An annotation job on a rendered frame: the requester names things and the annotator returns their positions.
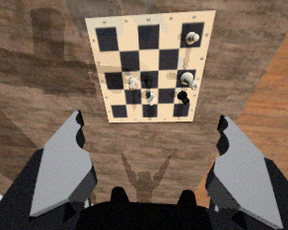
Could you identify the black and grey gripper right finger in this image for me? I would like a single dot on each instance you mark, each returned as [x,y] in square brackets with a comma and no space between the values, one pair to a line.
[245,185]

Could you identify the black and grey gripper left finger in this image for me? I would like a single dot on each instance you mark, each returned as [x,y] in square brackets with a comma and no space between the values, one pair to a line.
[54,185]

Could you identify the black and cream chessboard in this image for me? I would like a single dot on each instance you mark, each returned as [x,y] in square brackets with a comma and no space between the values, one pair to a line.
[153,45]

